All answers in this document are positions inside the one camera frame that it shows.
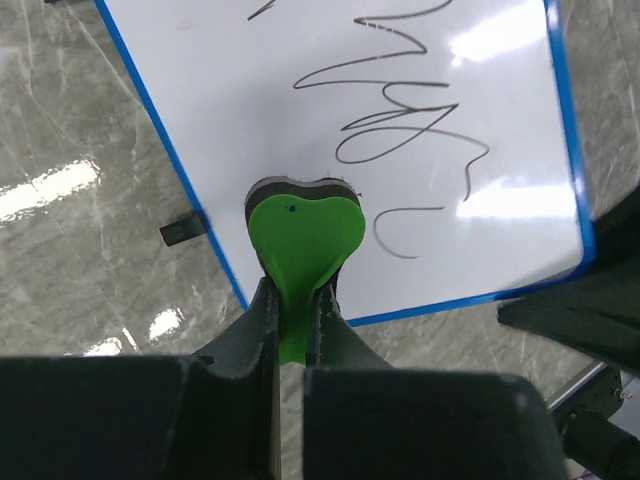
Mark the blue framed whiteboard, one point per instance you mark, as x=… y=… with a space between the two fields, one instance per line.
x=452 y=121

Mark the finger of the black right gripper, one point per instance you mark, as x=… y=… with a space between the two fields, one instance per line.
x=597 y=314

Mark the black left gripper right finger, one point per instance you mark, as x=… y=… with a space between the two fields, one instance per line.
x=364 y=419

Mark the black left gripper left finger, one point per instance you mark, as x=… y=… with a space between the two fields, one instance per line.
x=212 y=414

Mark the green whiteboard eraser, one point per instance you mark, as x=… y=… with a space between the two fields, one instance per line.
x=302 y=233

